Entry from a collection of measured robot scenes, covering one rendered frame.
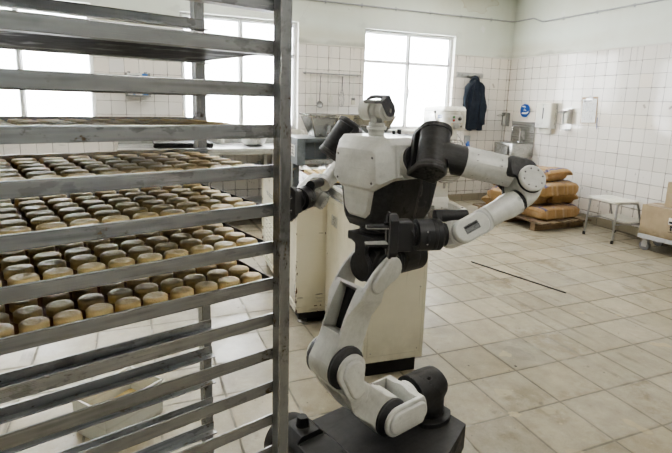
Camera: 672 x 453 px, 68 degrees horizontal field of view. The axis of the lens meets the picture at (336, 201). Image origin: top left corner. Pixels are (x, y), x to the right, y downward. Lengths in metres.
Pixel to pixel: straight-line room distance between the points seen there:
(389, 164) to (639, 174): 5.23
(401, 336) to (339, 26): 4.72
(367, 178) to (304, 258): 1.63
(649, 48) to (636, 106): 0.62
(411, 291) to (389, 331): 0.23
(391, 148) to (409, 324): 1.37
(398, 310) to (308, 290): 0.76
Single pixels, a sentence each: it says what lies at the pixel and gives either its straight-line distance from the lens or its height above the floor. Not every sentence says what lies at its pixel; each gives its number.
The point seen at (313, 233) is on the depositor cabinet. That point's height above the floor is 0.60.
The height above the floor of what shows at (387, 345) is 0.17.
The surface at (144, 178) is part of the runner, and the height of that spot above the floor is 1.23.
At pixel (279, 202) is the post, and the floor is 1.16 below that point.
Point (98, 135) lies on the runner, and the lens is 0.99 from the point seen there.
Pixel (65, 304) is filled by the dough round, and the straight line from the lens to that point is 1.16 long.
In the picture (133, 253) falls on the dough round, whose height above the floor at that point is 1.06.
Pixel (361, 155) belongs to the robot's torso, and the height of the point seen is 1.23.
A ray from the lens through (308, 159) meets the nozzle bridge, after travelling 3.02.
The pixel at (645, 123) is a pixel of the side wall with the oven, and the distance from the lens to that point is 6.51.
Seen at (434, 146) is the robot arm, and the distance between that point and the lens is 1.44.
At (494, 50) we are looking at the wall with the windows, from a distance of 7.88.
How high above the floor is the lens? 1.39
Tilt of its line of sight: 11 degrees down
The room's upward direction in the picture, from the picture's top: 2 degrees clockwise
